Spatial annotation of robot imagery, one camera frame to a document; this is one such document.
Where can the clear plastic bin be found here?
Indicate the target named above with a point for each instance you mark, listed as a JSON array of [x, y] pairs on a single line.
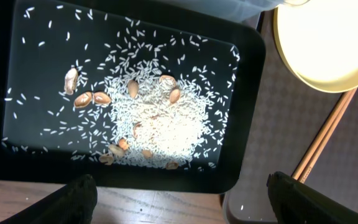
[[232, 10]]

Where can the yellow plate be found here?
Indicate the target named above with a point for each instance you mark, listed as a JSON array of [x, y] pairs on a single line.
[[318, 42]]

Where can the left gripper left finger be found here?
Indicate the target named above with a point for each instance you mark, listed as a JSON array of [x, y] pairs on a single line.
[[72, 204]]

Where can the black waste tray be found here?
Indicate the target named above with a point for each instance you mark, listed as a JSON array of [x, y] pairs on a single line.
[[252, 52]]

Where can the rice and peanut waste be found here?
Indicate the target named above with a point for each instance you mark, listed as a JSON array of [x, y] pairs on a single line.
[[114, 89]]

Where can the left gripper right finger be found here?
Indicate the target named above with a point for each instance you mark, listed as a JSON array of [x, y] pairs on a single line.
[[294, 202]]

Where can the brown serving tray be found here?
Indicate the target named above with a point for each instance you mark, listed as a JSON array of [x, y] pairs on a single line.
[[288, 115]]

